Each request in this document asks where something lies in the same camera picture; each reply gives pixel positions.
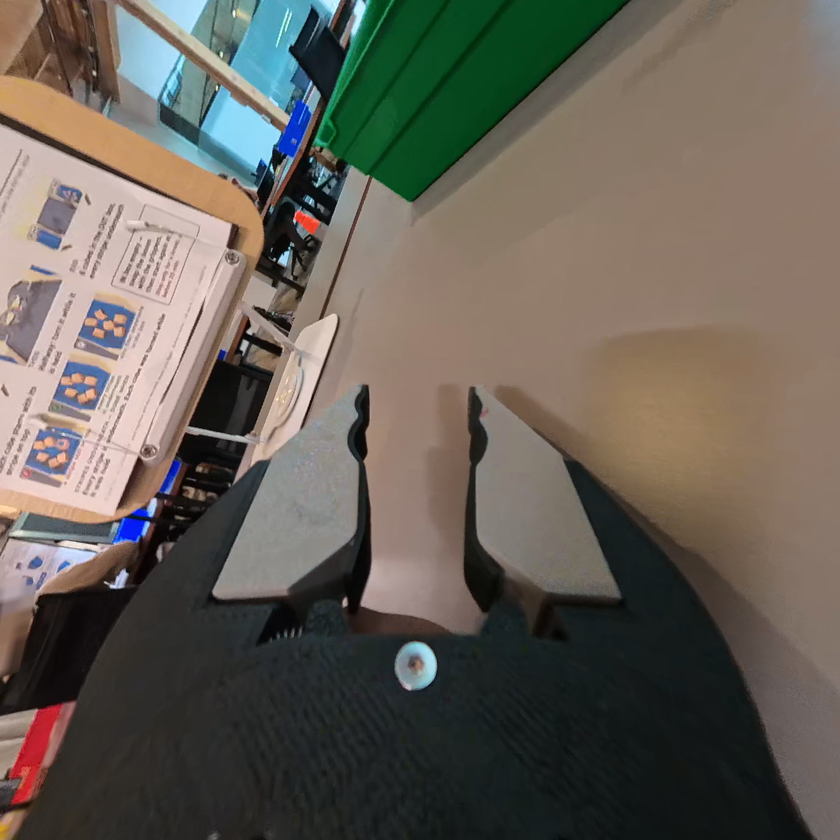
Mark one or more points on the small printed paper sheet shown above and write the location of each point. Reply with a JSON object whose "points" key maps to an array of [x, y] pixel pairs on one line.
{"points": [[39, 564]]}

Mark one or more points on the black bag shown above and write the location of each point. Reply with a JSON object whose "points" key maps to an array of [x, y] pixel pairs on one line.
{"points": [[65, 643]]}

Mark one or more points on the red box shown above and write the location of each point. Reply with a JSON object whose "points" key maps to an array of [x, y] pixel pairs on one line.
{"points": [[39, 754]]}

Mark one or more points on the green plastic bin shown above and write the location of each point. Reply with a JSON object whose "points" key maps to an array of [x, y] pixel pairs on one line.
{"points": [[446, 85]]}

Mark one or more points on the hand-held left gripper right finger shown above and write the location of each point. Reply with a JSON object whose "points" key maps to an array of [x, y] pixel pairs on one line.
{"points": [[538, 525]]}

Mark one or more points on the printed instruction sheet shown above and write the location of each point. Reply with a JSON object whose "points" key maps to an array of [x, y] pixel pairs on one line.
{"points": [[131, 295]]}

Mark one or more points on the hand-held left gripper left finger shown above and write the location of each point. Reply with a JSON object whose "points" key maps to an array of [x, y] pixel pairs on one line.
{"points": [[295, 518]]}

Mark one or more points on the blue storage crate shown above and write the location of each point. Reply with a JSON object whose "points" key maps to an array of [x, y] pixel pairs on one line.
{"points": [[295, 128]]}

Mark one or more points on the instruction sheet on stand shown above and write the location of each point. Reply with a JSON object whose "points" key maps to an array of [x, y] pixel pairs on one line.
{"points": [[216, 197]]}

